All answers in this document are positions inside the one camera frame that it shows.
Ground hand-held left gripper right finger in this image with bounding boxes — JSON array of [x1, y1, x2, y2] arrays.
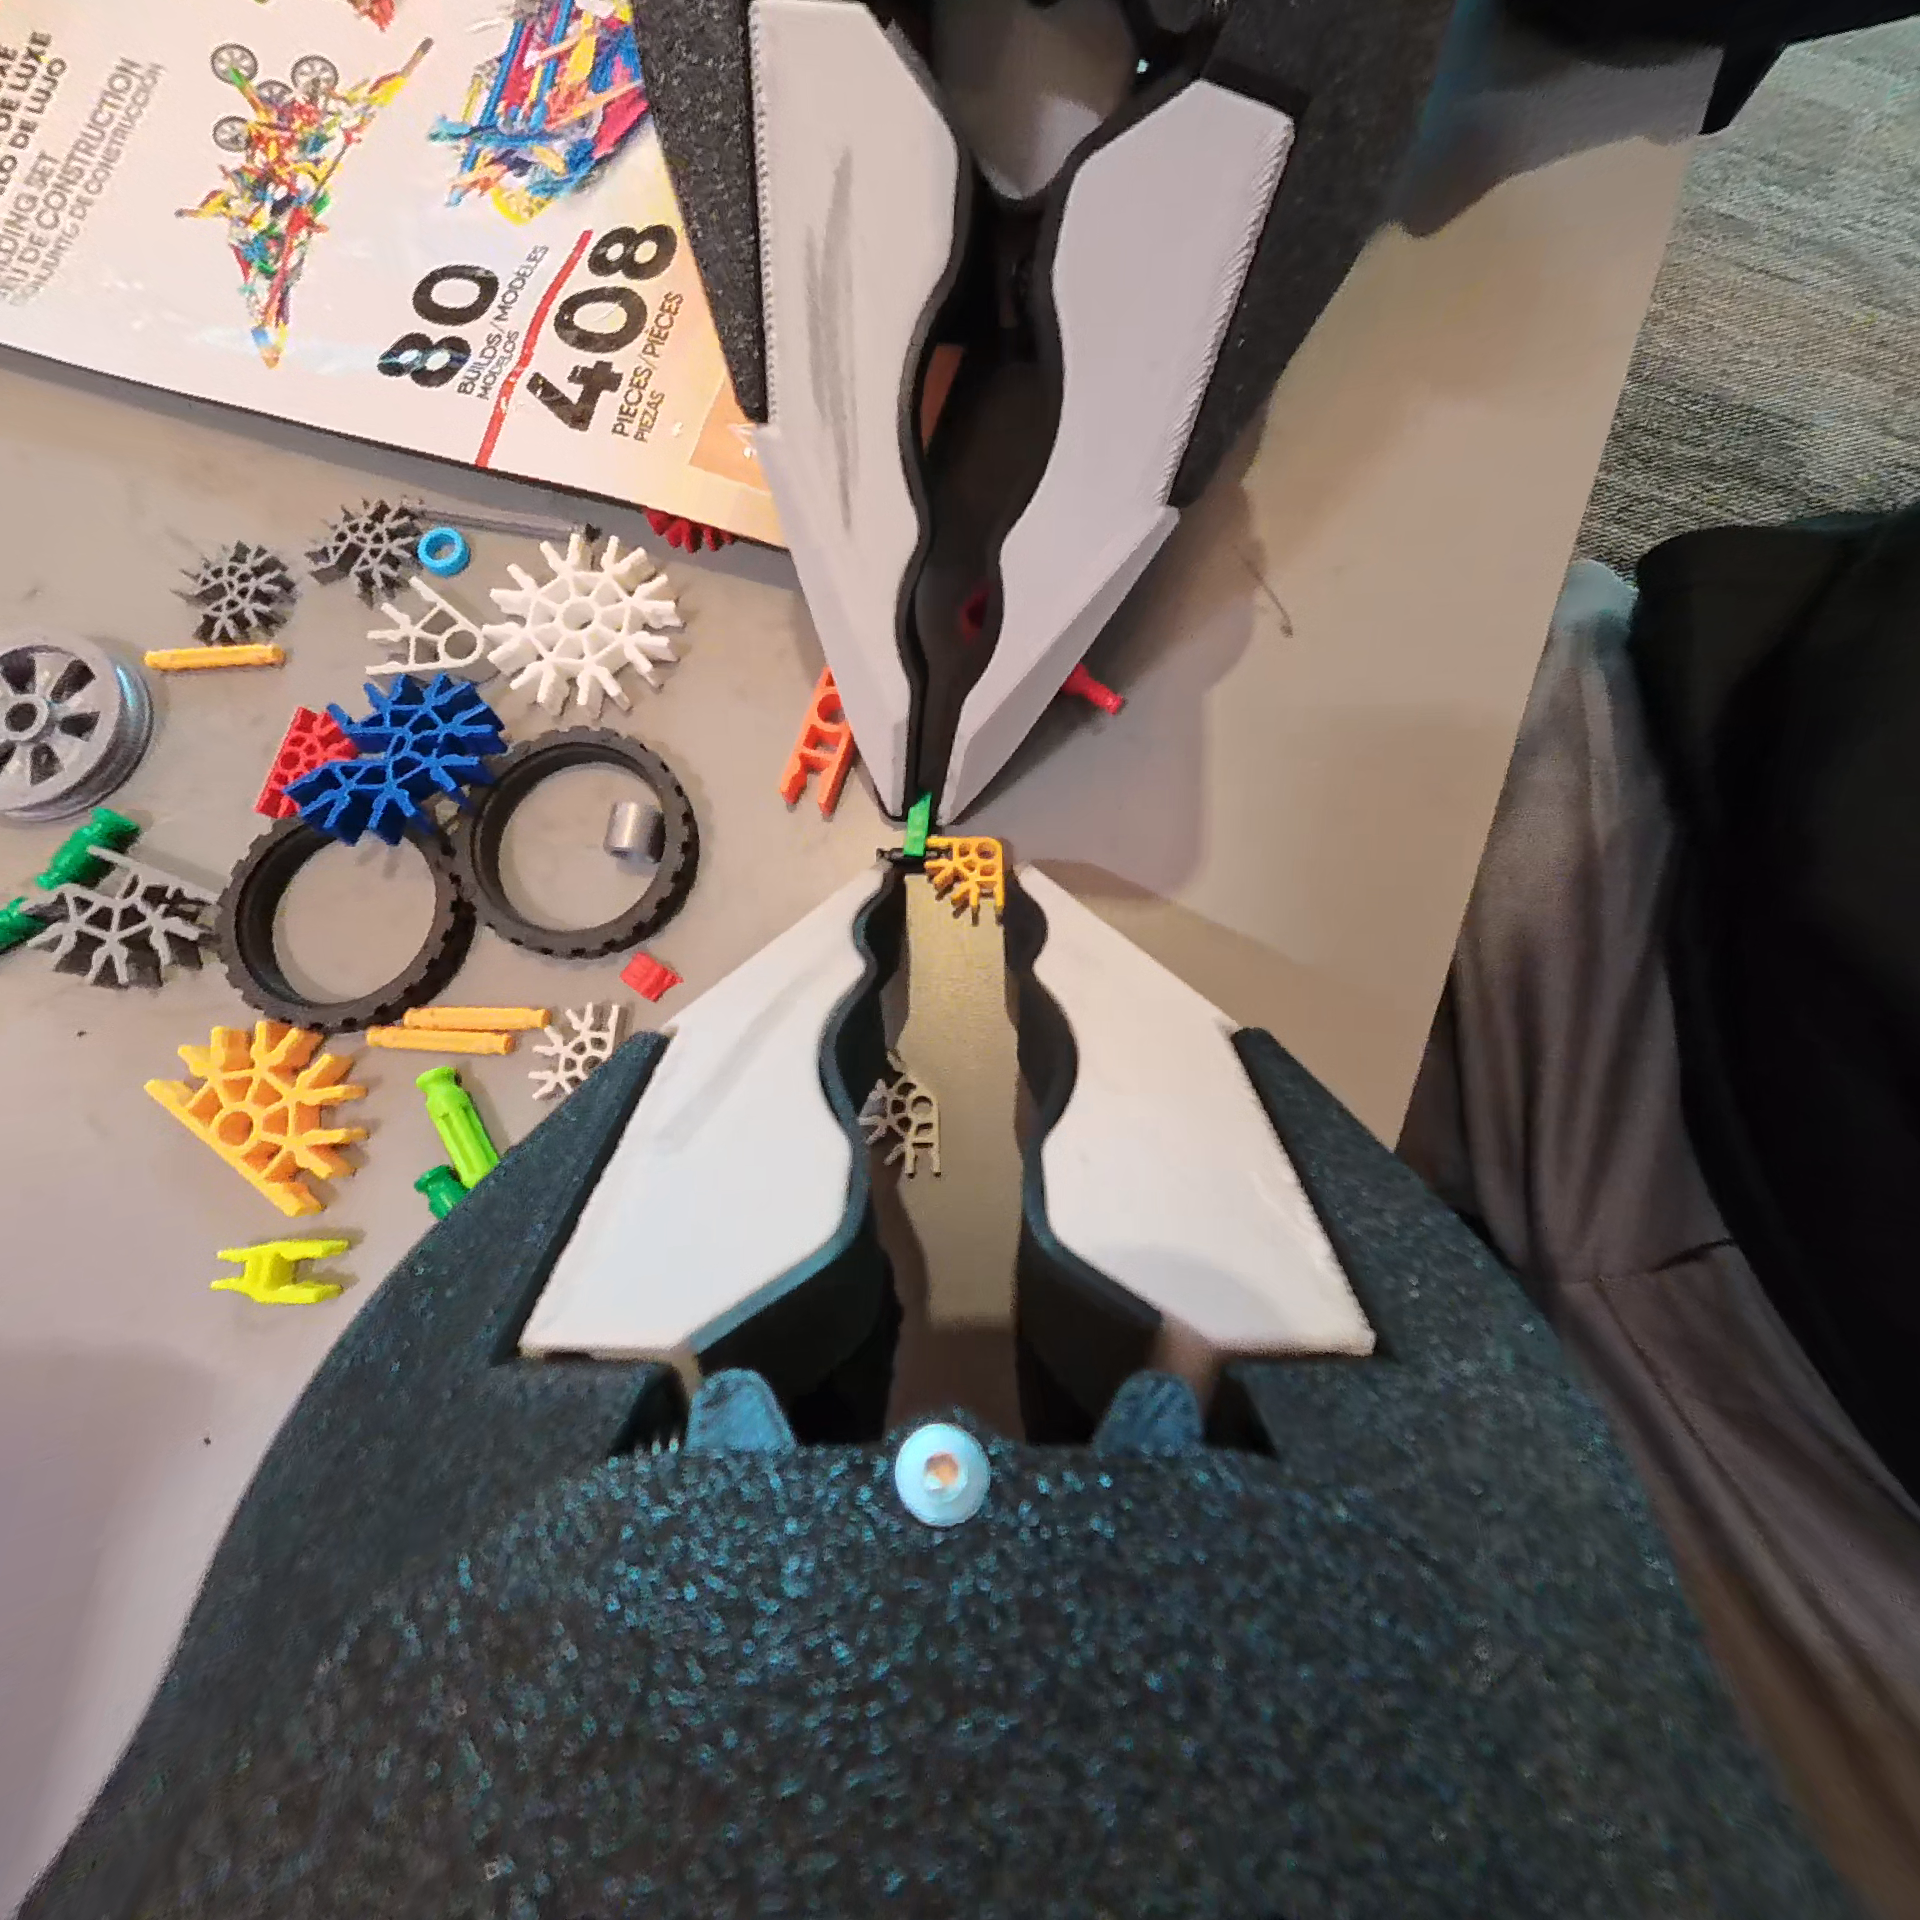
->
[[1009, 861, 1381, 1445]]

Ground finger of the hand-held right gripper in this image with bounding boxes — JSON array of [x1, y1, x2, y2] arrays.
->
[[744, 0, 965, 809], [941, 75, 1299, 823]]

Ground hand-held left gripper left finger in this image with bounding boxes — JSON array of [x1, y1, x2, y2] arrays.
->
[[514, 870, 905, 1445]]

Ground light grey fan connector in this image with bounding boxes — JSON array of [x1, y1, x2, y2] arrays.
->
[[858, 1054, 946, 1180]]

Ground printed toy packaging bag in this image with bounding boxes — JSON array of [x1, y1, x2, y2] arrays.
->
[[0, 0, 789, 549]]

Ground small light grey connector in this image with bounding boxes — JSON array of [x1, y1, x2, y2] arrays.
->
[[529, 1002, 629, 1101]]

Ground lime green rod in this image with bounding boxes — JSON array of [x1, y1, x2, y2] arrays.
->
[[416, 1065, 501, 1186]]

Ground red connector with rod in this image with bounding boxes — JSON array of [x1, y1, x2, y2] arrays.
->
[[958, 586, 1128, 717]]

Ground person's grey trousers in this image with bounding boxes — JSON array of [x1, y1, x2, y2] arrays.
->
[[1395, 562, 1920, 1920]]

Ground black rubber tyre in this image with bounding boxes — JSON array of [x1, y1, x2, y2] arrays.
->
[[217, 815, 483, 1033], [450, 730, 705, 963]]

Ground lime clip connector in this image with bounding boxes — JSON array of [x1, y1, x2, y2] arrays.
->
[[210, 1234, 355, 1305]]

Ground yellow fan connector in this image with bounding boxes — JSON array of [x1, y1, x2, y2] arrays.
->
[[144, 1023, 368, 1217]]

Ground orange connector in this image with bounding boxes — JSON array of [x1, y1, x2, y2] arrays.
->
[[779, 668, 859, 819]]

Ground white snowflake connector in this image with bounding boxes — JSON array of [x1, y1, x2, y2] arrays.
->
[[485, 534, 688, 721]]

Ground blue snowflake connector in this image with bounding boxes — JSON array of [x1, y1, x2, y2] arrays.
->
[[286, 674, 507, 846]]

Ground dark grey snowflake connector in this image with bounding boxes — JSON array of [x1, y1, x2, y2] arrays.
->
[[306, 499, 425, 605], [176, 545, 297, 647]]

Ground white fan connector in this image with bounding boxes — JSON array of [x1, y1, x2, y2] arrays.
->
[[363, 575, 496, 682]]

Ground red fan connector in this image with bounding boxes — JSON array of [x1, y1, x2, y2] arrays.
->
[[257, 708, 355, 825]]

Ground dark grey fan connector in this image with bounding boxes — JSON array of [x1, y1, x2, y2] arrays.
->
[[30, 849, 219, 990]]

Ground person's black top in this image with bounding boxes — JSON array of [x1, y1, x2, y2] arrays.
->
[[1629, 503, 1920, 1502]]

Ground grey wheel hub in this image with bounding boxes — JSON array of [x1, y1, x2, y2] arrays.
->
[[0, 630, 157, 827]]

